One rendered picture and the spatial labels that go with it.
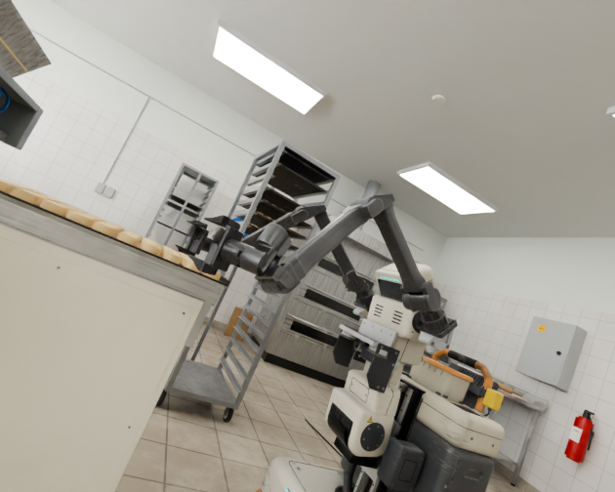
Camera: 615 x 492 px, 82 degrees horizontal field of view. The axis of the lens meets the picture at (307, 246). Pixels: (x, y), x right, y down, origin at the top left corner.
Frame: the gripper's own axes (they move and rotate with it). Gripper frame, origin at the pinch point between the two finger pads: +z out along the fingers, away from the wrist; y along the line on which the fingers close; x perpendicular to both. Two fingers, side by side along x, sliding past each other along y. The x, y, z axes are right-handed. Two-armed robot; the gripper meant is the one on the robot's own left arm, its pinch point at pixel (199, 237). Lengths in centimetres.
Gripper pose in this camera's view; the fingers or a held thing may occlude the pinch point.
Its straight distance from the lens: 91.6
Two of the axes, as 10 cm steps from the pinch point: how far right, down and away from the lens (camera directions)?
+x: 3.1, 2.5, 9.2
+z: -8.7, -3.2, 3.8
